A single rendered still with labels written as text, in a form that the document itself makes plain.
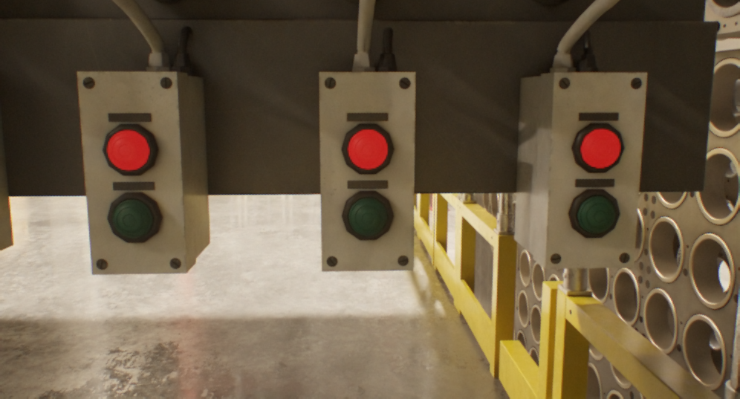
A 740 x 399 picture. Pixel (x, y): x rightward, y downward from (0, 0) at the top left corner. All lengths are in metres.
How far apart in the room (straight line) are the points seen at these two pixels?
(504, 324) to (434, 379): 0.24
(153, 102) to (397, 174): 0.18
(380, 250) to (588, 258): 0.16
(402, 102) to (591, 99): 0.14
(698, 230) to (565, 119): 1.93
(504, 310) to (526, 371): 0.24
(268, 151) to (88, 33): 0.18
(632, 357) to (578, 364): 0.29
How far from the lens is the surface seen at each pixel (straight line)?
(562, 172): 0.48
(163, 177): 0.47
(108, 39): 0.57
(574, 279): 1.17
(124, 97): 0.47
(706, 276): 2.45
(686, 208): 2.44
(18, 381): 1.93
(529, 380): 1.45
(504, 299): 1.66
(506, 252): 1.62
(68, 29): 0.59
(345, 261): 0.46
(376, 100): 0.45
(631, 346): 0.98
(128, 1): 0.47
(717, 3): 1.64
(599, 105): 0.48
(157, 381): 1.78
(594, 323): 1.06
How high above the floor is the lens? 0.75
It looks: 9 degrees down
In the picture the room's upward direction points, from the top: straight up
